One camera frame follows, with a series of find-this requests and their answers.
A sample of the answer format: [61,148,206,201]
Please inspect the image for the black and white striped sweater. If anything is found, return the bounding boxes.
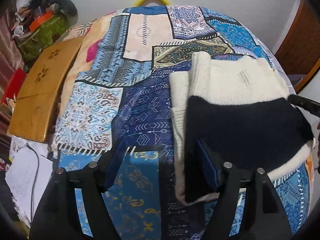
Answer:
[169,51,315,205]

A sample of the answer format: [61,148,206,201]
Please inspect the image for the brown wooden door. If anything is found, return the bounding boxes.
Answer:
[276,0,319,93]

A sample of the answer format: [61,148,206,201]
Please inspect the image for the white paper stack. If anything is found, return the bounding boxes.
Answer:
[5,135,53,228]

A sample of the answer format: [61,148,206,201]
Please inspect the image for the wooden lap desk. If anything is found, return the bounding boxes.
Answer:
[8,36,84,142]

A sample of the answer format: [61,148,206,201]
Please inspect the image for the blue patchwork bedspread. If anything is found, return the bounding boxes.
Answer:
[53,5,310,239]

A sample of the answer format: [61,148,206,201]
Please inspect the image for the red box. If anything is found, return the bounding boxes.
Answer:
[1,68,27,105]

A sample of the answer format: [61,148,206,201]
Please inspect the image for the green fabric storage bin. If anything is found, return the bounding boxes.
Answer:
[15,14,69,62]

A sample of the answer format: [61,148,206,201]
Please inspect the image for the orange box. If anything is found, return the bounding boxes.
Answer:
[29,11,54,32]

